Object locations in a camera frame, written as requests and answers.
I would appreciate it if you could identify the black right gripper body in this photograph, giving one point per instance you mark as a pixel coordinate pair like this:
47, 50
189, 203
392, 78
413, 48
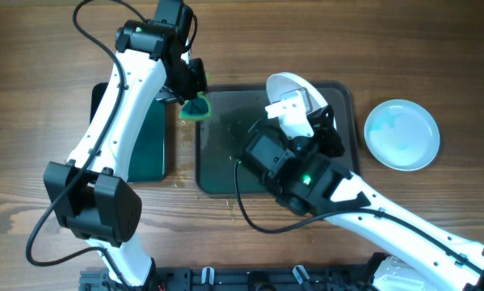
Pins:
327, 132

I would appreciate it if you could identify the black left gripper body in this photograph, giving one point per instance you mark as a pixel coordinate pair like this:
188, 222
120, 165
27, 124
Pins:
189, 87

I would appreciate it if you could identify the green yellow sponge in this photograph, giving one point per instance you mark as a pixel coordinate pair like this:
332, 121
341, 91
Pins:
197, 109

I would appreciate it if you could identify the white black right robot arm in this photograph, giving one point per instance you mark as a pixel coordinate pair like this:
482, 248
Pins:
303, 175

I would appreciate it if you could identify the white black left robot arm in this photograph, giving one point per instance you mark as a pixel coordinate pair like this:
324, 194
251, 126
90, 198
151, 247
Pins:
89, 193

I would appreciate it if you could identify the dark grey serving tray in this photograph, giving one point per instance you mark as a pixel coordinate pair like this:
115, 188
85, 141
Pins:
234, 109

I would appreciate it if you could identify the black water tub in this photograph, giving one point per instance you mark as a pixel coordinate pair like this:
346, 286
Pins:
148, 161

